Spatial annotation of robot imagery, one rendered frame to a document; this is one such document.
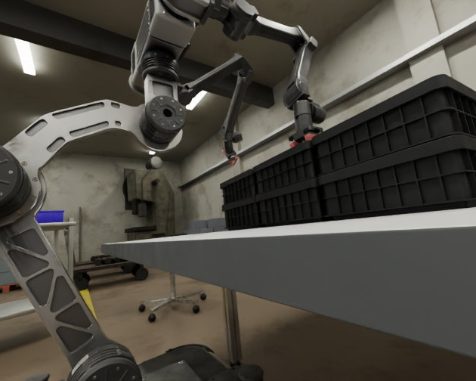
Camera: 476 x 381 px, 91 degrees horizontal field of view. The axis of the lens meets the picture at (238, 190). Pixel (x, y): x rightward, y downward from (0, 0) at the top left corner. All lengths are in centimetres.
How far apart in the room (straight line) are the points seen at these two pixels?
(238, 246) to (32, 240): 78
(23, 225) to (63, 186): 740
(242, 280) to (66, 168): 828
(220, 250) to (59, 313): 75
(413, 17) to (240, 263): 376
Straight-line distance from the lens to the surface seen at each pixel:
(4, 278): 628
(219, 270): 20
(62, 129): 94
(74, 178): 833
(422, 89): 56
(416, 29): 375
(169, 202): 737
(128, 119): 98
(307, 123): 83
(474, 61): 351
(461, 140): 53
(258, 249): 16
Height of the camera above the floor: 71
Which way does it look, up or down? 9 degrees up
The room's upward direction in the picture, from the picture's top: 6 degrees counter-clockwise
